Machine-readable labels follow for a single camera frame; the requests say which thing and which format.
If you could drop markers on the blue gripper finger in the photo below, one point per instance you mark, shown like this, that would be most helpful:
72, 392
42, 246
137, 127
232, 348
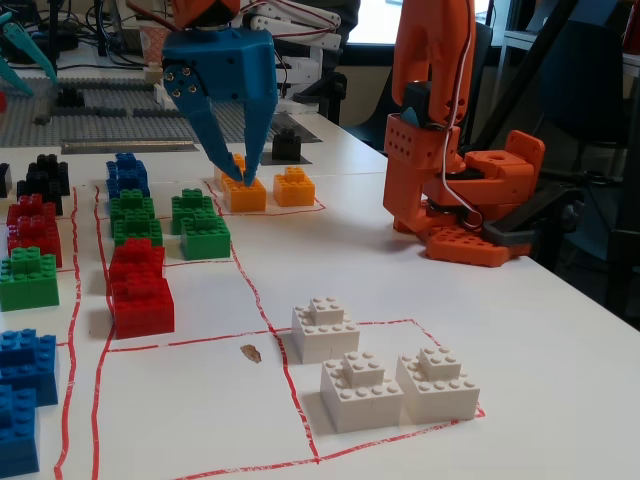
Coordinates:
197, 110
260, 125

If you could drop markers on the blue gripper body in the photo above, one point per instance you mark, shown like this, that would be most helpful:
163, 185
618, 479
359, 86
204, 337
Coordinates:
235, 67

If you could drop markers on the black lego block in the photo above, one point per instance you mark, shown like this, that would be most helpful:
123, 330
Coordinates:
4, 180
48, 170
287, 146
35, 192

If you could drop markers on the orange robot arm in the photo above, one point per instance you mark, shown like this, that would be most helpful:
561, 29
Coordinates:
425, 55

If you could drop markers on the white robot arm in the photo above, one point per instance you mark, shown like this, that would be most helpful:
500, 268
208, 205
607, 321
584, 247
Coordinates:
305, 65

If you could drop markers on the orange lego block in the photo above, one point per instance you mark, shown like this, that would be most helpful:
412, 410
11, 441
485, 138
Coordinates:
245, 197
294, 190
237, 161

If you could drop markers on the blue lego block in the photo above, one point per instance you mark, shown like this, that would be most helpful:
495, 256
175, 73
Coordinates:
27, 367
125, 163
129, 186
15, 435

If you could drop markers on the green lego block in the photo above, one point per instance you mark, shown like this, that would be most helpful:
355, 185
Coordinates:
206, 240
138, 231
27, 282
131, 201
191, 204

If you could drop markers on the red lego block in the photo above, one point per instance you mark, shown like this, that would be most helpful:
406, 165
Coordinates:
136, 256
44, 239
30, 206
142, 307

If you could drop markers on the white lego block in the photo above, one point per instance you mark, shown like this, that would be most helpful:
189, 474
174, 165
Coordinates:
439, 387
361, 397
325, 330

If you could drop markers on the wide grey tape strip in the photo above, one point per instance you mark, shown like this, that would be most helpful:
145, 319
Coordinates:
296, 121

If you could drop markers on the white lego brick pile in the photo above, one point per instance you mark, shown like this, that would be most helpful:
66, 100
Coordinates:
162, 97

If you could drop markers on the dark grey brick row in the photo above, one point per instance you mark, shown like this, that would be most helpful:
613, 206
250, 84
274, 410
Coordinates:
160, 114
100, 112

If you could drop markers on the cream lego brick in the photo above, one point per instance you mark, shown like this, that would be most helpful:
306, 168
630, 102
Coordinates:
152, 75

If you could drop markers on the long grey tape strip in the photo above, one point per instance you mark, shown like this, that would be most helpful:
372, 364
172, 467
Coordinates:
127, 146

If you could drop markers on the red patterned paper cup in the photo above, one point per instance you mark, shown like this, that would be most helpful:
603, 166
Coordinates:
152, 45

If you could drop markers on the person in dark clothing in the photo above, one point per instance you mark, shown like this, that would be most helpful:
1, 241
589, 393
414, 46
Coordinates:
345, 55

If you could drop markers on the small dark grey brick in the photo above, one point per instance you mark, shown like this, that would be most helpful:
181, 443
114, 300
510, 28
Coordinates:
43, 120

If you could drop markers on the grey lego baseplate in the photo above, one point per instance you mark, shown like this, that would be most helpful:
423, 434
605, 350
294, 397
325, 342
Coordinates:
30, 132

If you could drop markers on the teal claw finger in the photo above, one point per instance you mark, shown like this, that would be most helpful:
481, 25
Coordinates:
27, 46
14, 77

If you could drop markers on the small red object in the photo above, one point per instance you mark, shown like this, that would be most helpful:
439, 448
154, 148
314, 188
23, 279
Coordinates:
2, 102

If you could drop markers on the small brown scrap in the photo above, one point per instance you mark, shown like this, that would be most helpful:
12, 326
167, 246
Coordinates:
251, 353

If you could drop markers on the grey black table clamp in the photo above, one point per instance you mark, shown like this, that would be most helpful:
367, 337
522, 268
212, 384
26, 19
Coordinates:
525, 226

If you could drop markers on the dark blue chair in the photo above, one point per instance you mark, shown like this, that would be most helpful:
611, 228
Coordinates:
585, 75

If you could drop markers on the black lego wall piece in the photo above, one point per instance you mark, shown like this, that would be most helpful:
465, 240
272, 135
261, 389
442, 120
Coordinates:
70, 97

